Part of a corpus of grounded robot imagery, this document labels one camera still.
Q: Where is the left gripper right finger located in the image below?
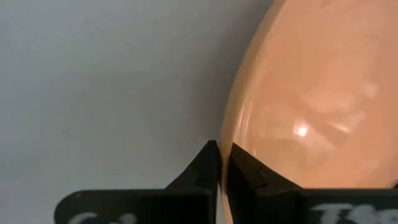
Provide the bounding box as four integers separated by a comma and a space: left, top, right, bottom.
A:
226, 142, 398, 224

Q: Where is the orange round plate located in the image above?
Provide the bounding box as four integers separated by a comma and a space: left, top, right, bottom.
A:
218, 0, 398, 224

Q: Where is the light grey plastic tray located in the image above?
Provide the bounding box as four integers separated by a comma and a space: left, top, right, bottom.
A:
0, 0, 275, 224

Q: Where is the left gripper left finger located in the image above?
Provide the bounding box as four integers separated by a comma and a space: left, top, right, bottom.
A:
53, 139, 223, 224

